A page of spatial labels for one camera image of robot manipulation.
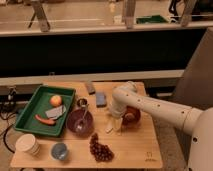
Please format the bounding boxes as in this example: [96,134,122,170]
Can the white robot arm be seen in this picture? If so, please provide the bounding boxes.
[109,81,213,171]

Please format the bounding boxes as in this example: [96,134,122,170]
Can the small metal cup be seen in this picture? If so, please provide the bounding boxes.
[77,98,88,108]

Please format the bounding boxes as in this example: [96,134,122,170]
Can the white paper cup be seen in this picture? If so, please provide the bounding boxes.
[15,134,40,155]

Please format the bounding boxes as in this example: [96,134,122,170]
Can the orange-brown bowl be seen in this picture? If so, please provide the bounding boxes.
[122,106,141,126]

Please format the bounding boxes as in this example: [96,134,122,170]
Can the blue sponge block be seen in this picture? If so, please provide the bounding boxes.
[95,92,107,107]

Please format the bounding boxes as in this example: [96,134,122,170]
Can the dark red grape bunch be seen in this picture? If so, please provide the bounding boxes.
[90,133,114,162]

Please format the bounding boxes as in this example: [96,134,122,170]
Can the purple bowl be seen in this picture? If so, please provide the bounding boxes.
[66,109,93,137]

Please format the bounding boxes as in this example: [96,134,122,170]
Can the metal spoon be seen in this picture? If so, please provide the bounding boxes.
[76,104,89,132]

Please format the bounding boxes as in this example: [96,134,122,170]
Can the brown rectangular block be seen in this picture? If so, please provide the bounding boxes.
[85,82,96,95]

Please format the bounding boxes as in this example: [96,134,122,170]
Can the grey cloth piece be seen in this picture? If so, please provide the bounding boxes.
[45,105,66,120]

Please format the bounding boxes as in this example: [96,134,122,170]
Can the orange apple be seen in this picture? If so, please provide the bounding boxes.
[50,95,62,107]

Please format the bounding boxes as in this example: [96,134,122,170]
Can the orange carrot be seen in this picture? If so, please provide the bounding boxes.
[35,114,56,125]

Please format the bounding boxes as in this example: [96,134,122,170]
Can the green plastic tray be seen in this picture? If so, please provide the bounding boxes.
[14,86,75,137]

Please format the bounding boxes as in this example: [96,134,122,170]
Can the green mat in background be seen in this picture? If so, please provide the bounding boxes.
[136,15,167,24]

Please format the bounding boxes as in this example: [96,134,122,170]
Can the black cables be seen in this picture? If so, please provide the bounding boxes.
[0,85,21,154]

